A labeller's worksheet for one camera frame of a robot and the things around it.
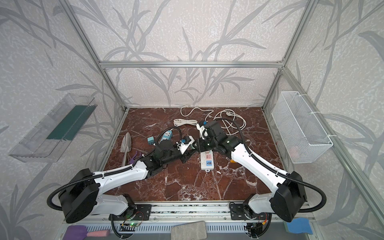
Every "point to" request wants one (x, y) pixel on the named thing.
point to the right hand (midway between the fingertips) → (194, 139)
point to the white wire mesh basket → (304, 139)
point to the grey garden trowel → (126, 146)
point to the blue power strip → (167, 135)
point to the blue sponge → (300, 225)
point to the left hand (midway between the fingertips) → (197, 142)
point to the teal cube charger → (151, 140)
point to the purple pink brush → (80, 232)
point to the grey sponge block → (196, 230)
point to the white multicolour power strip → (207, 160)
